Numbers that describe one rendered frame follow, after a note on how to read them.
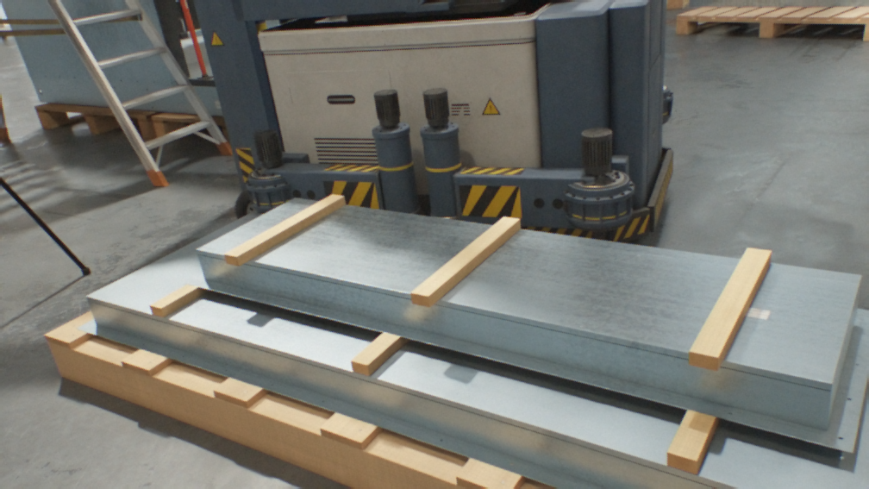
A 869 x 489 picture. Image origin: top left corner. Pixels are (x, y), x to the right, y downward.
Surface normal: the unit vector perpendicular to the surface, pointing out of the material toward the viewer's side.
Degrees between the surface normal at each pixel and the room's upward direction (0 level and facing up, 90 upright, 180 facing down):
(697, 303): 0
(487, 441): 90
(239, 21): 90
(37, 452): 0
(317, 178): 90
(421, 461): 0
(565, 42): 90
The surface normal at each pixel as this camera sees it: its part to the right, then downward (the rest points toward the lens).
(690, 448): -0.11, -0.90
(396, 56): -0.37, 0.43
